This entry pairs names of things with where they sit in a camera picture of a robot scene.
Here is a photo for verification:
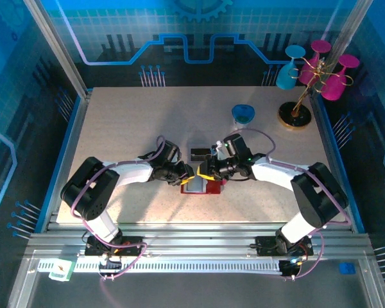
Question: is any red card holder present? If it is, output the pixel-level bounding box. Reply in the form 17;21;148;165
180;178;227;196

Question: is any black card with white stripe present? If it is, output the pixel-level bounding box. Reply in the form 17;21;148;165
190;148;213;163

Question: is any blue transparent goblet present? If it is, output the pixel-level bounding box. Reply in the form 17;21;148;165
230;103;256;130

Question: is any light blue wine glass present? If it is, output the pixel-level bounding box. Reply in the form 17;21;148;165
275;44;307;90

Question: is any small black electronics board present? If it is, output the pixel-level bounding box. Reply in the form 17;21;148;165
279;259;301;277
98;256;122;273

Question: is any pink wine glass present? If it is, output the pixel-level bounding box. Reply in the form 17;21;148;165
300;39;332;87
320;54;360;101

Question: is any green white small box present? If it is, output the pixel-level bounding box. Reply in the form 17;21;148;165
48;259;76;282

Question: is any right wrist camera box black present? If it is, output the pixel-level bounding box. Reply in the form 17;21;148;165
223;133;250;158

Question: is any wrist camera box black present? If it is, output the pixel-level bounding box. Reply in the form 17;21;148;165
223;133;250;158
162;140;182;161

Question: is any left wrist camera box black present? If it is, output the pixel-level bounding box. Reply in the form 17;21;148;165
162;140;182;161

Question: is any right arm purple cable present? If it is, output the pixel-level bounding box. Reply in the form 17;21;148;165
227;128;352;282

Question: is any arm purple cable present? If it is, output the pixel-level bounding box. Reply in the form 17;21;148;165
227;128;352;282
70;134;166;282

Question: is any aluminium profile frame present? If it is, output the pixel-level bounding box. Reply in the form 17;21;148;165
6;0;385;308

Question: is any gold wire glass rack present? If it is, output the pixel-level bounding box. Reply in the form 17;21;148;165
277;56;354;130

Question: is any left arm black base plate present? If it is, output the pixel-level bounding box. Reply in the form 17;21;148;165
85;235;144;257

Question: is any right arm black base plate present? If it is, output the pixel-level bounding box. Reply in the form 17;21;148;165
255;235;314;257

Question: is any white slotted cable duct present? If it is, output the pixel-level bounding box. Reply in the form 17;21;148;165
37;259;283;275

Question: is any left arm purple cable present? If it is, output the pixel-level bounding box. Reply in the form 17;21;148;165
70;134;166;282

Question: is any blue table side rail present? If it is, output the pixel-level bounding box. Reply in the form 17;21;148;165
34;88;94;234
313;94;366;234

